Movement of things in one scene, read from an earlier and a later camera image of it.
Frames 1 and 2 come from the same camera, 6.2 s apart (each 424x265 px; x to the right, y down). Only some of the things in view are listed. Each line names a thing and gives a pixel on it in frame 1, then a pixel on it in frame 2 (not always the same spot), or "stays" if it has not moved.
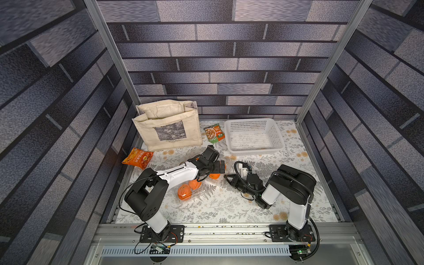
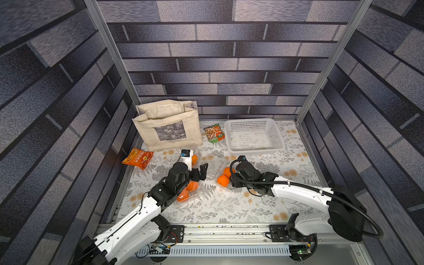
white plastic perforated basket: x=248 y=136 stays
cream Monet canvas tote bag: x=168 y=123 stays
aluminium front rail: x=229 y=233 stays
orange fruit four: x=214 y=176 → x=223 y=180
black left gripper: x=218 y=169 → x=203 y=173
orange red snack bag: x=138 y=158 stays
